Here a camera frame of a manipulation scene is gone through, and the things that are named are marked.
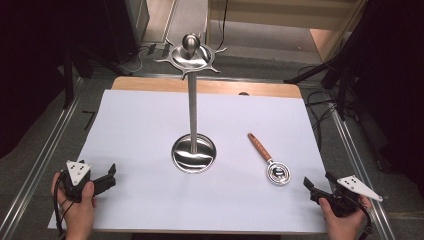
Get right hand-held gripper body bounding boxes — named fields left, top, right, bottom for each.
left=309, top=175, right=385, bottom=218

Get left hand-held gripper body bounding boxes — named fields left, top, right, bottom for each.
left=61, top=159, right=101, bottom=203

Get wooden-handled metal strainer spoon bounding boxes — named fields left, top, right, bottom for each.
left=247, top=132, right=292, bottom=187

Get steel utensil stand with hooks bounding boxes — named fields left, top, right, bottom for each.
left=154, top=32, right=228, bottom=175

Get person's right hand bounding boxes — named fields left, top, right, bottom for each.
left=318, top=195, right=373, bottom=240

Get person's left hand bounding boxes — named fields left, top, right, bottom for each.
left=50, top=170, right=98, bottom=240

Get white paper sheet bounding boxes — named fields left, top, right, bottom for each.
left=47, top=89, right=330, bottom=234

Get black metal stand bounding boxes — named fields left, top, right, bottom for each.
left=62, top=42, right=134, bottom=110

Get black tripod stand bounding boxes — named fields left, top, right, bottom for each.
left=283, top=0, right=388, bottom=122

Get black cabinet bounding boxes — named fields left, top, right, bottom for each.
left=102, top=0, right=151, bottom=65

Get beige wooden furniture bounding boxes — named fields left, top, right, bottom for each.
left=205, top=0, right=368, bottom=63

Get aluminium floor rail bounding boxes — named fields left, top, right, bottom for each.
left=326, top=98, right=398, bottom=240
left=0, top=77, right=88, bottom=240

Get right hand-held gripper cable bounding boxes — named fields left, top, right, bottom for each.
left=357, top=199, right=374, bottom=240

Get hand-held gripper cable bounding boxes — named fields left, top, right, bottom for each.
left=357, top=199, right=374, bottom=240
left=52, top=173, right=76, bottom=238

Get left hand-held gripper cable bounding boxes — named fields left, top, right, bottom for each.
left=52, top=173, right=76, bottom=238

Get black floor cables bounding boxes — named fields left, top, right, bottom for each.
left=297, top=64, right=361, bottom=153

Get white floor cable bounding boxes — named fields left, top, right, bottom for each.
left=117, top=45, right=150, bottom=75

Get black hanging cable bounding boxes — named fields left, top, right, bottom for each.
left=215, top=0, right=230, bottom=53

